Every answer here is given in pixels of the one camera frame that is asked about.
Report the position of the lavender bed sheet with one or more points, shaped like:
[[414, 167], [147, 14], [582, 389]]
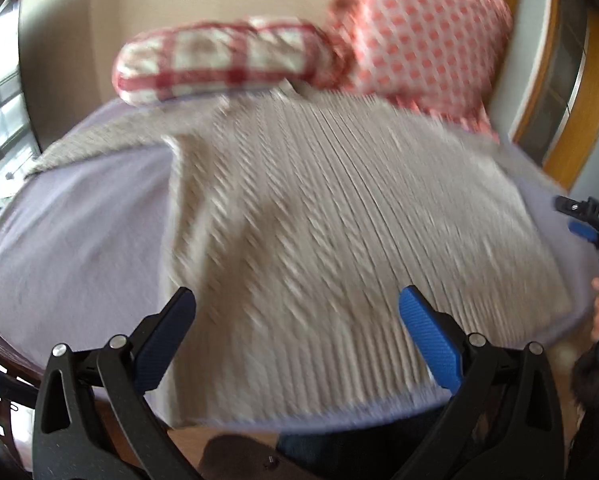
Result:
[[80, 248]]

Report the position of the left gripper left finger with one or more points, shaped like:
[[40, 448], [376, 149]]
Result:
[[70, 440]]

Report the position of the wooden door frame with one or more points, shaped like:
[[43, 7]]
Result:
[[546, 99]]

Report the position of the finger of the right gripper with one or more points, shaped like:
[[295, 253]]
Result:
[[584, 231]]

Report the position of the red checked pillow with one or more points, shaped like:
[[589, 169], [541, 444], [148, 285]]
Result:
[[175, 62]]

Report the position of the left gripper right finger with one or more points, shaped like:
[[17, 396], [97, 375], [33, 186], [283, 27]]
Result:
[[503, 420]]

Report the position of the window with railing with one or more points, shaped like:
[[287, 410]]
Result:
[[18, 145]]

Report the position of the pink polka dot pillow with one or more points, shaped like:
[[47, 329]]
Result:
[[435, 57]]

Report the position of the beige cable-knit sweater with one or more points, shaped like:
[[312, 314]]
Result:
[[297, 221]]

